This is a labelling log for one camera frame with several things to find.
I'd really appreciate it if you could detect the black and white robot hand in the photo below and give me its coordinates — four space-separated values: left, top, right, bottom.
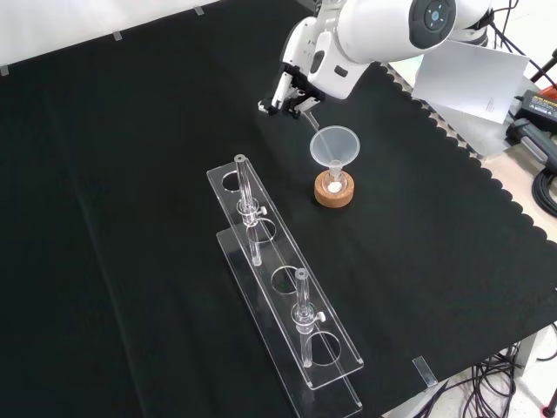
257 16 372 120

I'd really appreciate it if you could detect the translucent plastic funnel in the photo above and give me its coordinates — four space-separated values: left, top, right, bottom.
309 125 362 176

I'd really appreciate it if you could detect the small glass round-bottom flask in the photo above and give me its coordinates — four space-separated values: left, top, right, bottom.
324 160 347 195

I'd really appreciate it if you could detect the clear acrylic funnel stand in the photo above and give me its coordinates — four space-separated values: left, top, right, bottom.
205 152 366 418

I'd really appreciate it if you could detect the white paper sheet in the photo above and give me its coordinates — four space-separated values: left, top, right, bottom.
411 39 531 125

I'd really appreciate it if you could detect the pale base board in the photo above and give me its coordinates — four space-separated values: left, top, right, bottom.
386 54 520 159

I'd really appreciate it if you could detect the black power adapter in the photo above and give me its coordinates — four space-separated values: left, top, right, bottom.
514 89 557 131

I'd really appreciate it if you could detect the black tripod leg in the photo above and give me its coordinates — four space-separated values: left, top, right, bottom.
527 46 557 88

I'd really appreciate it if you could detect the grey and black tool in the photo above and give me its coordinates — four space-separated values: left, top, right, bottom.
506 118 557 169

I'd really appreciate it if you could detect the black bench cloth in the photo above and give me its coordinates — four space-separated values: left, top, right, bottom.
0 0 557 418

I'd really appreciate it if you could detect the clear tape strip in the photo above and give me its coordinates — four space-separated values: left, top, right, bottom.
412 355 438 388

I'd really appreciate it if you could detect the cork ring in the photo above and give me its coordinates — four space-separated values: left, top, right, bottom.
313 169 357 209

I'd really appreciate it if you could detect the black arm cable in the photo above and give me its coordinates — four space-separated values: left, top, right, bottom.
478 0 526 56

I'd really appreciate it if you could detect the coiled black cable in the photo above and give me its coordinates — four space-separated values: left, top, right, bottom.
532 166 557 218

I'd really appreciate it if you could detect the black floor cable bundle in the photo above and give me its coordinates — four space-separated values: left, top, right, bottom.
428 341 526 418

